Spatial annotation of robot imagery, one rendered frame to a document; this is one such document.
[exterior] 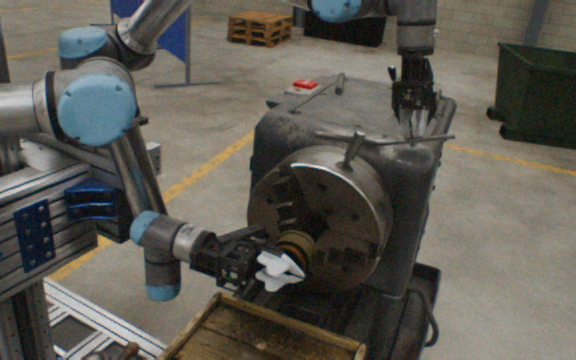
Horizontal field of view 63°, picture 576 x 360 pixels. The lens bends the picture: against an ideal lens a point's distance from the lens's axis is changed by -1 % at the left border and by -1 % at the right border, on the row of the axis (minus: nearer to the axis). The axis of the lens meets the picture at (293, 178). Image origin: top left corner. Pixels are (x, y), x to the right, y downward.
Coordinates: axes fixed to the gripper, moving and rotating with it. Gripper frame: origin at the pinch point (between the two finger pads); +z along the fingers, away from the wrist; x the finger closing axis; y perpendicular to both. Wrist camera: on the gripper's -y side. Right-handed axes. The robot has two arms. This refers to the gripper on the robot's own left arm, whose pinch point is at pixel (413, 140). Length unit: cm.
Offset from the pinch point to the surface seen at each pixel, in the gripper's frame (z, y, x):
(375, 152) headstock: 3.9, -1.0, -8.5
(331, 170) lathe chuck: 2.5, 15.5, -13.7
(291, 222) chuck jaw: 11.2, 23.6, -19.7
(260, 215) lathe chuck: 15.0, 15.7, -30.7
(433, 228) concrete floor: 128, -199, -13
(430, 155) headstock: 4.3, -2.9, 3.5
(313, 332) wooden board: 36.3, 25.1, -15.4
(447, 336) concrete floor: 131, -96, 7
